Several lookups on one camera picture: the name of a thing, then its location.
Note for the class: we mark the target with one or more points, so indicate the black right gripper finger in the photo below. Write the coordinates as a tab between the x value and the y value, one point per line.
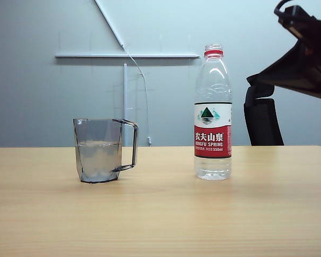
283	72

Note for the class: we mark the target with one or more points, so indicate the clear red-label water bottle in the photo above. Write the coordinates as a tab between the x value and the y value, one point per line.
212	139

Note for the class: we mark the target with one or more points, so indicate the transparent grey plastic mug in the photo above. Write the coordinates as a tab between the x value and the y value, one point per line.
99	150

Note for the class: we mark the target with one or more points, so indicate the black office chair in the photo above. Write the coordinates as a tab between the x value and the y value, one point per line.
264	120

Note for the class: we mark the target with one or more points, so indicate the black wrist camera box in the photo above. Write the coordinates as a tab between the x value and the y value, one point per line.
297	16

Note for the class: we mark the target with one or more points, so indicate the long horizontal white wall strip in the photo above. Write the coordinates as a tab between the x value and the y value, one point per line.
123	56

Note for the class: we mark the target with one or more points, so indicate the vertical white wall strip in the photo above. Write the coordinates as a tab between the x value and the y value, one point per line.
125	107

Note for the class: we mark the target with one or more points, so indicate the diagonal white wall strip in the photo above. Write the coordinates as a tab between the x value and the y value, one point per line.
109	22

